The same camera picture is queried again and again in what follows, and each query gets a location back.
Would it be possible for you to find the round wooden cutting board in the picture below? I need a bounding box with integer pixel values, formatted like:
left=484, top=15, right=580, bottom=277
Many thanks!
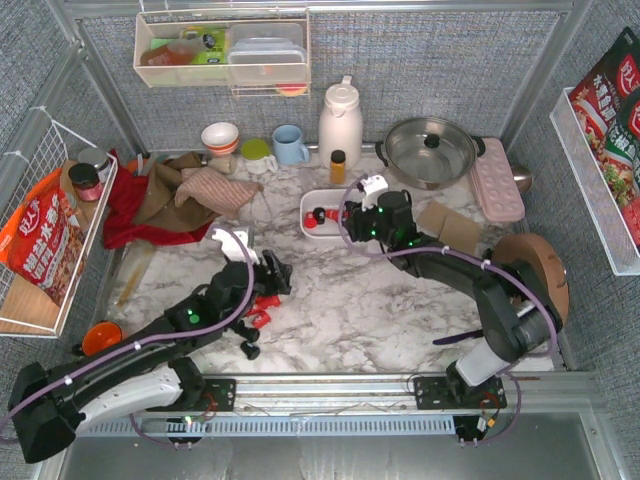
left=492, top=233, right=570, bottom=325

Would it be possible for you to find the black coffee capsule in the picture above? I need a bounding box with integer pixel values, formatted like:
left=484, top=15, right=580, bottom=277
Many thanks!
left=240, top=341, right=261, bottom=361
left=313, top=207, right=326, bottom=224
left=233, top=321, right=260, bottom=343

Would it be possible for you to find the white thermos jug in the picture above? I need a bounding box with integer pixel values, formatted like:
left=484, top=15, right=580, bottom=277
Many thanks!
left=318, top=75, right=363, bottom=170

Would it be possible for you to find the pink striped cloth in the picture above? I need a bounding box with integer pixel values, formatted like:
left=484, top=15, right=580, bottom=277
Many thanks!
left=174, top=167, right=263, bottom=219

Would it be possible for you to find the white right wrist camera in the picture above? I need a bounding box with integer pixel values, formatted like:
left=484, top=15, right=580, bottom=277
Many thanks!
left=357, top=175, right=389, bottom=211

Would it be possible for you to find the red seasoning packet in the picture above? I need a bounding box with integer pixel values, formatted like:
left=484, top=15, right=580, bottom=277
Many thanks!
left=569, top=27, right=639, bottom=244
left=1, top=168, right=84, bottom=306

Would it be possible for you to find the orange cup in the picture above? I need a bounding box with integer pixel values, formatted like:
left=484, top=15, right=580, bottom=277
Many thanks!
left=71, top=321, right=124, bottom=357

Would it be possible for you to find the steel ladle bowl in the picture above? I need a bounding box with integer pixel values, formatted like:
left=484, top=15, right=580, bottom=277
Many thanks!
left=511, top=164, right=533, bottom=195

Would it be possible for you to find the dark lid jar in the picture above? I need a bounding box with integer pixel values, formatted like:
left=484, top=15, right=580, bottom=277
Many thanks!
left=68, top=163, right=103, bottom=203

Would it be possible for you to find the brown cardboard piece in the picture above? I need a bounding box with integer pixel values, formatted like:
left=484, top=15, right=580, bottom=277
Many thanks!
left=416, top=201, right=482, bottom=255

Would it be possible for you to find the clear plastic food container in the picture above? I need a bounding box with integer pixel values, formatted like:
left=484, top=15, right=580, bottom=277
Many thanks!
left=226, top=22, right=307, bottom=85

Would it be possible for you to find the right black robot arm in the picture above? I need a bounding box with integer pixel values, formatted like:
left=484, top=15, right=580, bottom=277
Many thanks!
left=338, top=191, right=563, bottom=405

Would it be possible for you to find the red coffee capsule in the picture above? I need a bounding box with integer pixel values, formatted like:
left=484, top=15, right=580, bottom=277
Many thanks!
left=303, top=212, right=318, bottom=230
left=324, top=209, right=339, bottom=223
left=248, top=310, right=271, bottom=330
left=255, top=295, right=281, bottom=310

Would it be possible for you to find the red cloth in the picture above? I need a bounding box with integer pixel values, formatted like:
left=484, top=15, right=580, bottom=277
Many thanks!
left=103, top=165, right=212, bottom=249

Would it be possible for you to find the cream wall storage bin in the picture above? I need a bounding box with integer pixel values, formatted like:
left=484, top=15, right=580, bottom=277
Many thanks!
left=133, top=7, right=311, bottom=96

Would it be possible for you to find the pink egg tray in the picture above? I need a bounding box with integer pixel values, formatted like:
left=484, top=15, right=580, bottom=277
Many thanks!
left=469, top=137, right=525, bottom=223

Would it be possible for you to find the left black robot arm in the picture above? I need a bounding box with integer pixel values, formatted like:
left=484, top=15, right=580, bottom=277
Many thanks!
left=8, top=250, right=293, bottom=464

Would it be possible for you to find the white wire basket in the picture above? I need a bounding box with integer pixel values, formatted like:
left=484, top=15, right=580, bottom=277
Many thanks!
left=1, top=119, right=118, bottom=338
left=549, top=87, right=639, bottom=276

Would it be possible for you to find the right white wire basket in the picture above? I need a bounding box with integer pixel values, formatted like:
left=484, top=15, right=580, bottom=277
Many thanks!
left=549, top=87, right=639, bottom=276

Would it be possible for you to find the brown cloth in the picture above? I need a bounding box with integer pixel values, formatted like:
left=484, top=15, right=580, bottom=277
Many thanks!
left=132, top=152, right=219, bottom=233

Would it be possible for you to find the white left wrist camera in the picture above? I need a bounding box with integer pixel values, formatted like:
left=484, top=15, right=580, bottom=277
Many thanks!
left=207, top=225, right=260, bottom=264

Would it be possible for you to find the white orange striped bowl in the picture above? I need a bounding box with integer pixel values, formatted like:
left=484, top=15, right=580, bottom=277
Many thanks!
left=201, top=122, right=239, bottom=155

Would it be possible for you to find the silver lid jar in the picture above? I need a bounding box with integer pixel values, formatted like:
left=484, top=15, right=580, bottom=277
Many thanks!
left=78, top=147, right=111, bottom=184

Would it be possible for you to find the red seasoning packet left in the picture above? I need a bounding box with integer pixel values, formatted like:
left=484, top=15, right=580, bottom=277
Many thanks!
left=1, top=168, right=84, bottom=306

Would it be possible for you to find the purple knife handle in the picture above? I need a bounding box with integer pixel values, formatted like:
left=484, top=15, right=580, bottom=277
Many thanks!
left=433, top=330, right=484, bottom=346

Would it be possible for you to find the white rectangular storage basket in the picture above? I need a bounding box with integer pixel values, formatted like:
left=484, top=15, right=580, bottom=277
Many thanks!
left=300, top=189, right=346, bottom=246

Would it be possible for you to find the green lid white cup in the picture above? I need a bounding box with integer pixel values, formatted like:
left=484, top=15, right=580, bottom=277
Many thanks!
left=241, top=138, right=278, bottom=175

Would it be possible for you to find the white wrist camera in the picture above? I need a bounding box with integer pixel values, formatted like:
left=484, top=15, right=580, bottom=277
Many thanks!
left=207, top=225, right=260, bottom=264
left=357, top=175, right=389, bottom=211

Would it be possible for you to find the steel pot with lid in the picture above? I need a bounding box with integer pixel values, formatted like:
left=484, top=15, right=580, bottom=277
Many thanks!
left=374, top=117, right=486, bottom=191

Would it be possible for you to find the left white wire basket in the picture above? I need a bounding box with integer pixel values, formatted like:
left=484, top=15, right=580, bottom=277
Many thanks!
left=1, top=119, right=118, bottom=338

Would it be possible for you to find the blue mug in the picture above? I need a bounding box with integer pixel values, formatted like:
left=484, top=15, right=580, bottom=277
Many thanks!
left=272, top=125, right=310, bottom=166

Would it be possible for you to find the orange spice bottle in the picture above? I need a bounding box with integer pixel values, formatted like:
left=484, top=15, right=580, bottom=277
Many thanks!
left=329, top=150, right=346, bottom=185

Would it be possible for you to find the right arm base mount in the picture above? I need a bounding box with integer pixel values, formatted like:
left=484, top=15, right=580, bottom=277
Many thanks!
left=413, top=364, right=508, bottom=410

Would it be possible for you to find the red seasoning packet right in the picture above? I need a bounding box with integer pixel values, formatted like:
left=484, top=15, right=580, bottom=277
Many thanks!
left=569, top=27, right=639, bottom=244

